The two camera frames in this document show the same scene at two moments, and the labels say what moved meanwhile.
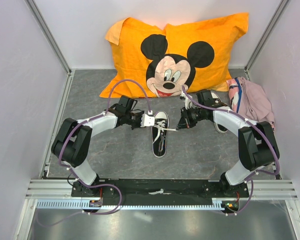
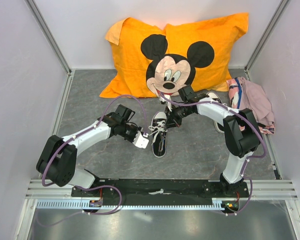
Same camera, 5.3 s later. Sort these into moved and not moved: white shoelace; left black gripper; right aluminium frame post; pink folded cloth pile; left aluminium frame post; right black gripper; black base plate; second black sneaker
Moved: right black gripper; white shoelace; left black gripper
Not moved: pink folded cloth pile; left aluminium frame post; second black sneaker; right aluminium frame post; black base plate
